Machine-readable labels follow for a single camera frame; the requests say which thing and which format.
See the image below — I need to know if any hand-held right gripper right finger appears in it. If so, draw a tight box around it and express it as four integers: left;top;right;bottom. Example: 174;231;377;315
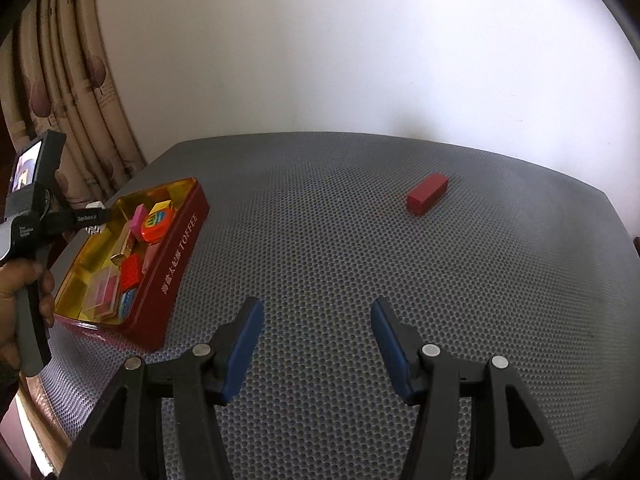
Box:
371;297;571;480

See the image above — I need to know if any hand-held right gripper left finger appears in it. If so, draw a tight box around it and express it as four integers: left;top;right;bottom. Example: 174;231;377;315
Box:
60;297;265;480

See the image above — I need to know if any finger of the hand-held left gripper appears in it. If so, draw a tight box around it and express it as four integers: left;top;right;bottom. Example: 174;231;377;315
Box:
69;202;113;235

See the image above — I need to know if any clear case with red insert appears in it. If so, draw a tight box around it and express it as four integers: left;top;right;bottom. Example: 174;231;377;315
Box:
84;269;122;318

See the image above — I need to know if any red candy tin box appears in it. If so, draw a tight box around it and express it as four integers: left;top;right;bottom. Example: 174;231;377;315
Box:
52;177;211;354

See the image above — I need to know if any red rectangular block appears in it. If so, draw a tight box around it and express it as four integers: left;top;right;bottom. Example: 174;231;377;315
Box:
406;173;449;217

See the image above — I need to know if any person's left hand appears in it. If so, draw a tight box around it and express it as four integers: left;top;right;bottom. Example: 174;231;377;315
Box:
0;261;56;367

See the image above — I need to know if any pink eraser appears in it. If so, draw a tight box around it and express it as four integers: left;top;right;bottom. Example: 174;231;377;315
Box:
131;204;152;237

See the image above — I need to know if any red textured block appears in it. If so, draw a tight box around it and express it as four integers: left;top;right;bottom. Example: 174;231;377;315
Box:
121;254;147;288

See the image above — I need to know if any grey mesh mat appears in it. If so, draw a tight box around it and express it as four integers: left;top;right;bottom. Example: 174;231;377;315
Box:
37;132;640;480

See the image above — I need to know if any beige patterned curtain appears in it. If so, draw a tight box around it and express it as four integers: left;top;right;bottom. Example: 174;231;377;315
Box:
0;0;149;221

